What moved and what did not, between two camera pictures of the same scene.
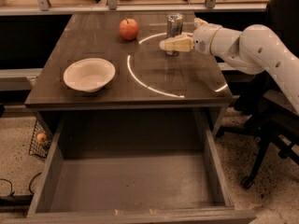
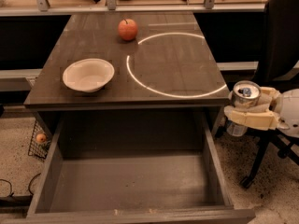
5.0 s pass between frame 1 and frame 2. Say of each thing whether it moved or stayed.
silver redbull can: moved
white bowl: stayed
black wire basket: stayed
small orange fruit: stayed
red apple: stayed
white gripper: moved
